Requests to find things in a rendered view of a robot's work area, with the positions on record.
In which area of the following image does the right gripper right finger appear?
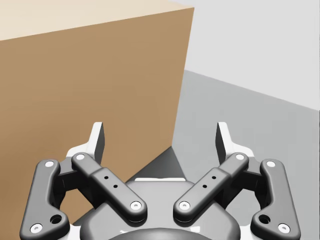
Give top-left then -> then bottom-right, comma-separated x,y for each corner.
172,121 -> 301,240

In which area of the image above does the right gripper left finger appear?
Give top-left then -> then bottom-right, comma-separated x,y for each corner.
19,121 -> 148,240

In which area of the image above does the tall board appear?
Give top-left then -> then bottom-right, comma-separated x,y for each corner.
0,0 -> 195,240

